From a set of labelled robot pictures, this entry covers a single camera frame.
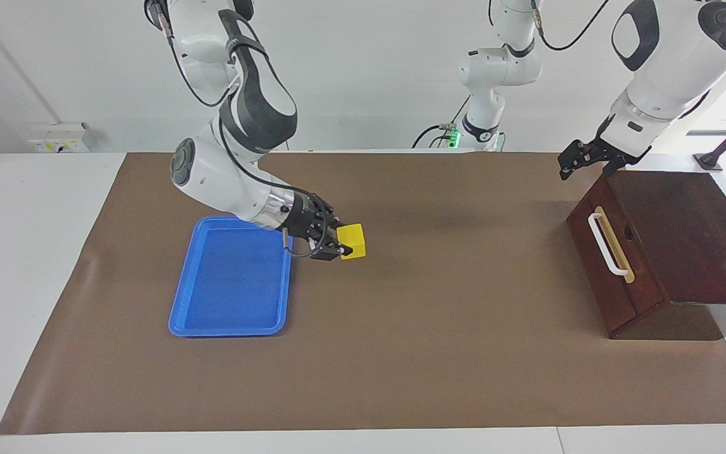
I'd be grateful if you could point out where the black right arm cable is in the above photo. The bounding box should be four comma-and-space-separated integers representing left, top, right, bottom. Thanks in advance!
146, 0, 332, 259

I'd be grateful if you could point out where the brown table mat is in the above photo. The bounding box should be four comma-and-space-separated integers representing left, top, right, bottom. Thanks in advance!
0, 151, 726, 436

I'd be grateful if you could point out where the white drawer handle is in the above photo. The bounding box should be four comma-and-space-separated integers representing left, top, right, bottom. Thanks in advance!
588, 212, 630, 277

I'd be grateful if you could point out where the dark wooden drawer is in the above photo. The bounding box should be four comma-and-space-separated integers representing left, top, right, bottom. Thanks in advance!
567, 173, 674, 338

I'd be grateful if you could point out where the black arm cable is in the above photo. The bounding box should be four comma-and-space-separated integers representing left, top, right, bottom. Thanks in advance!
146, 0, 332, 259
530, 0, 611, 52

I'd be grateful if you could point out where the dark brown wooden cabinet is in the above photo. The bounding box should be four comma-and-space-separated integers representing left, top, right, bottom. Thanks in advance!
567, 170, 726, 341

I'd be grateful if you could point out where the black left base cable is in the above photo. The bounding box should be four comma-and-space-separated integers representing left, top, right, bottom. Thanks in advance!
412, 95, 472, 149

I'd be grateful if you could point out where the blue plastic tray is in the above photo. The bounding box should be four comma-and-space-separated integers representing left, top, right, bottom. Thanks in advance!
168, 216, 293, 337

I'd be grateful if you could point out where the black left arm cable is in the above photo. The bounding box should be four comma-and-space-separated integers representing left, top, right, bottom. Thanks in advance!
530, 0, 611, 52

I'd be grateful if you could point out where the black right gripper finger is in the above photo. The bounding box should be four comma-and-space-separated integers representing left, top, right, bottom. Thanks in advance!
311, 236, 354, 261
313, 197, 346, 229

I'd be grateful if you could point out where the yellow cube block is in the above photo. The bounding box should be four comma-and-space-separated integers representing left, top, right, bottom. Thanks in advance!
337, 224, 367, 260

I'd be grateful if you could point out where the white wall socket box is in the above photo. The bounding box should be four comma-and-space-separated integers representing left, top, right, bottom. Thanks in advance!
28, 123, 89, 153

